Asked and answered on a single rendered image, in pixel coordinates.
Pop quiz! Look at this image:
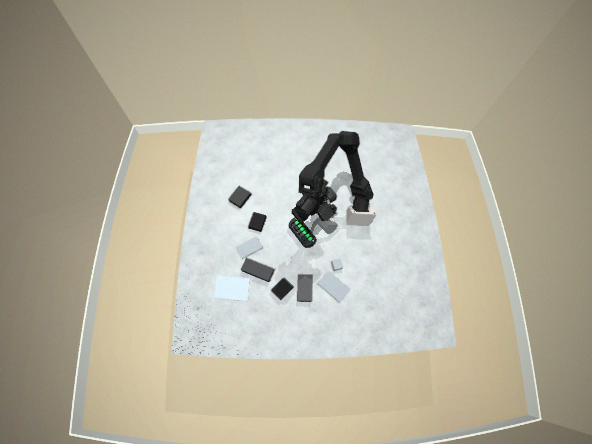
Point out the dark grey switch panel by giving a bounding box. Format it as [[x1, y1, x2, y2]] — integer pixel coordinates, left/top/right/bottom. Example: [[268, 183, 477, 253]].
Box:
[[288, 218, 316, 248]]

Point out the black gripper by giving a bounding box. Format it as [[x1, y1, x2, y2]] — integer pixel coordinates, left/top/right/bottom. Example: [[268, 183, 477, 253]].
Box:
[[291, 186, 338, 223]]

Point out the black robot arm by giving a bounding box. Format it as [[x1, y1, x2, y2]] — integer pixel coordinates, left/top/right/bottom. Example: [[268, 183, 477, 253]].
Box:
[[295, 131, 374, 221]]

